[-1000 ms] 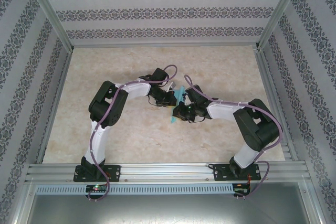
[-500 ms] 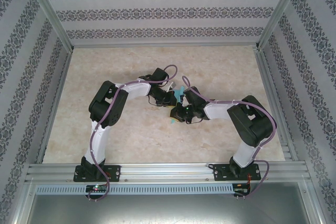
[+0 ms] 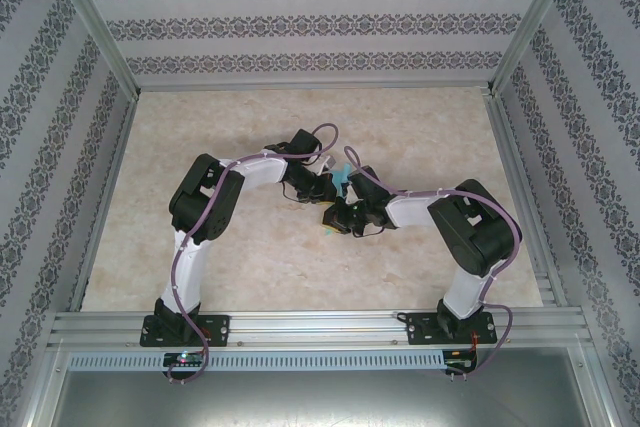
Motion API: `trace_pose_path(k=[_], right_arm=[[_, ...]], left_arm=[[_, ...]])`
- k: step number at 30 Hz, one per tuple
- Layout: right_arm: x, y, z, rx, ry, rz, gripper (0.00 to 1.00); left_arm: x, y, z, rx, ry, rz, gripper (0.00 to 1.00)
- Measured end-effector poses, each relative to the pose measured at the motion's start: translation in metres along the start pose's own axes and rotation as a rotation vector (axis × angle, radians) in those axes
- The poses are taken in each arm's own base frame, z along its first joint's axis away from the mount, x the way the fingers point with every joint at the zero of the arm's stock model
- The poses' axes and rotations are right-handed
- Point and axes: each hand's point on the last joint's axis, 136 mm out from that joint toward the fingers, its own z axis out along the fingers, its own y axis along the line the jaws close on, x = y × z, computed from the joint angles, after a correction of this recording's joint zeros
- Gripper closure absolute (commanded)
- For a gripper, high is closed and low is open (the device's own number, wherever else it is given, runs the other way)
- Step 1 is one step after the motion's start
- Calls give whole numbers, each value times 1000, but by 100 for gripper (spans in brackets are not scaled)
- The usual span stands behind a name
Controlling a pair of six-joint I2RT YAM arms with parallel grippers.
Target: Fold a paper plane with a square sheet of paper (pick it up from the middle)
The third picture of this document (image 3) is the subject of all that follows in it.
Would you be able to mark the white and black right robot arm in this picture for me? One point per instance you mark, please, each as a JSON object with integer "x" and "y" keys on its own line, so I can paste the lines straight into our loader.
{"x": 465, "y": 294}

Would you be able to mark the aluminium mounting rail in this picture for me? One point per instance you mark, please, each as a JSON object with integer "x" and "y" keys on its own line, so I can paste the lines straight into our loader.
{"x": 320, "y": 327}

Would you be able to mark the aluminium side rail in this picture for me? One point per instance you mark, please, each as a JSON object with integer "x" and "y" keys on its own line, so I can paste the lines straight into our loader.
{"x": 106, "y": 197}
{"x": 502, "y": 122}

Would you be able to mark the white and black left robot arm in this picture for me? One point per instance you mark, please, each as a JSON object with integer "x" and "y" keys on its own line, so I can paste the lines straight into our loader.
{"x": 192, "y": 277}

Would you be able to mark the grey metal tray panel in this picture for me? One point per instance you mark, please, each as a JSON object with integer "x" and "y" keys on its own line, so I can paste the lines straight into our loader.
{"x": 320, "y": 397}

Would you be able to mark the turquoise cloth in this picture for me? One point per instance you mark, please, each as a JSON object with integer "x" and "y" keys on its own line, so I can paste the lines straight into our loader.
{"x": 340, "y": 178}

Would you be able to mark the aluminium frame post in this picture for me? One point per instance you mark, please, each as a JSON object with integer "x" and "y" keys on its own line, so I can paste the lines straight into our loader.
{"x": 540, "y": 17}
{"x": 95, "y": 22}

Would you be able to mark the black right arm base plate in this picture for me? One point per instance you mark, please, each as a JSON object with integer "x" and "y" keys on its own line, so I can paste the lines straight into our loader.
{"x": 420, "y": 329}

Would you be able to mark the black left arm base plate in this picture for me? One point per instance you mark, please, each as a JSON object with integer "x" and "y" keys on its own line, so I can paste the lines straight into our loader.
{"x": 220, "y": 329}

